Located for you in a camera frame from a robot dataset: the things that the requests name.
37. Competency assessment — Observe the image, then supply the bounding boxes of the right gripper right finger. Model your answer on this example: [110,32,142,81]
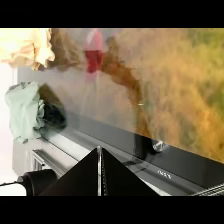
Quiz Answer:
[101,147,162,197]

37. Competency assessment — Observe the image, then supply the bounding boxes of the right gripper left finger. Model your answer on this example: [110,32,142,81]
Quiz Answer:
[39,146,102,197]

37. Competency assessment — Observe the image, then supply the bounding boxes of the cream T-shirt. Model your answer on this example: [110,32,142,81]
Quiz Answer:
[0,28,56,71]

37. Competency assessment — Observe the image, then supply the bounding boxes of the black garment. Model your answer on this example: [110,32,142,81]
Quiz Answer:
[38,84,68,131]

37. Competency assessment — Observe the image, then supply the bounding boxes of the pale green garment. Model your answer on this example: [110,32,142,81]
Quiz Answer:
[4,81,47,145]

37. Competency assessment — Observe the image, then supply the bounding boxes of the silver frame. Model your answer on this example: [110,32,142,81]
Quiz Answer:
[13,125,224,197]

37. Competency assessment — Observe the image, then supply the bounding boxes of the black cable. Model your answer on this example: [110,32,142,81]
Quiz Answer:
[0,179,25,187]

